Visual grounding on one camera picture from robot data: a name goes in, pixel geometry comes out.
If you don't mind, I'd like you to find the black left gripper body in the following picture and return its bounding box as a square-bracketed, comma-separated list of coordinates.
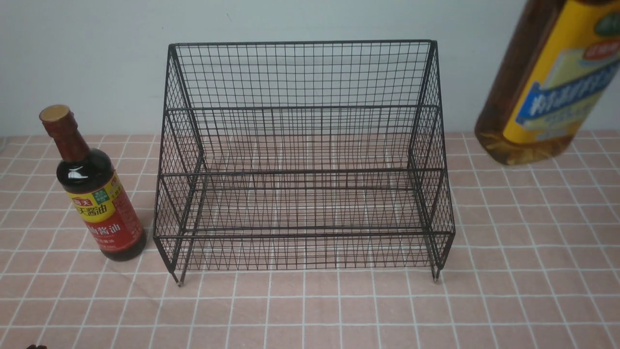
[26, 344, 48, 349]

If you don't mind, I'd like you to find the dark soy sauce bottle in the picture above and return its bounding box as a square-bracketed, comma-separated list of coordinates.
[38, 104, 147, 261]

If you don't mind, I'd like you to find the amber cooking wine bottle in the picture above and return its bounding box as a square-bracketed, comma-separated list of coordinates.
[474, 0, 620, 166]

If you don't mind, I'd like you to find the pink checkered tablecloth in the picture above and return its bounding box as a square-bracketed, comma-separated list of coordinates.
[0, 130, 620, 349]

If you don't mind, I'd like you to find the black wire mesh rack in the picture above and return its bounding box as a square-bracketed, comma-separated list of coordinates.
[153, 39, 456, 286]

